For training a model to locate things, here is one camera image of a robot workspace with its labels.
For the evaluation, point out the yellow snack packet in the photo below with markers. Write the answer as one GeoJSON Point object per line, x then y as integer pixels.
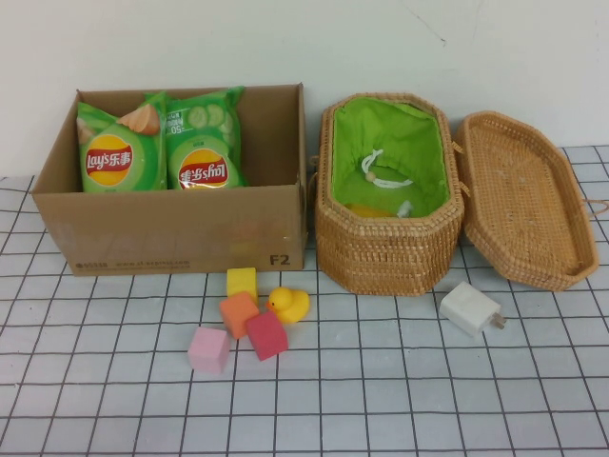
{"type": "Point", "coordinates": [368, 211]}
{"type": "Point", "coordinates": [351, 207]}

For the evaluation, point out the green Lay's chips bag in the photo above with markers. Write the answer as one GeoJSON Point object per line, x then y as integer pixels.
{"type": "Point", "coordinates": [114, 157]}
{"type": "Point", "coordinates": [204, 152]}

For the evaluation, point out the yellow rubber duck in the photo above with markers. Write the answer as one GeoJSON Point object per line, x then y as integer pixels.
{"type": "Point", "coordinates": [288, 307]}

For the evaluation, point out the yellow foam cube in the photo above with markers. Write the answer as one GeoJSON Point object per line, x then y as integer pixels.
{"type": "Point", "coordinates": [242, 283]}

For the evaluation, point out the woven rattan basket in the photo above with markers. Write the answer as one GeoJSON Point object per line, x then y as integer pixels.
{"type": "Point", "coordinates": [390, 252]}

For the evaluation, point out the orange foam cube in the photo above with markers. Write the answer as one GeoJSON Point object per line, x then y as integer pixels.
{"type": "Point", "coordinates": [238, 314]}

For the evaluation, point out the red foam cube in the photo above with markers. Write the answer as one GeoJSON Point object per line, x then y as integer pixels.
{"type": "Point", "coordinates": [267, 337]}

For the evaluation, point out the green fabric basket liner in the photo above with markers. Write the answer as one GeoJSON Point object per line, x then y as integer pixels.
{"type": "Point", "coordinates": [390, 128]}

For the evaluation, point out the brown cardboard box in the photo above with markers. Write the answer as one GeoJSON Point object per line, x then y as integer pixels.
{"type": "Point", "coordinates": [166, 228]}

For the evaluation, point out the pink foam cube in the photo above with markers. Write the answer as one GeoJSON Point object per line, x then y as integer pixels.
{"type": "Point", "coordinates": [208, 350]}

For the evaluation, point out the woven rattan basket lid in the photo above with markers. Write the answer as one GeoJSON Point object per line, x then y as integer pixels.
{"type": "Point", "coordinates": [518, 190]}

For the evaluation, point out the white USB wall charger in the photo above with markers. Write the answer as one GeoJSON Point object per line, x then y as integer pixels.
{"type": "Point", "coordinates": [468, 309]}

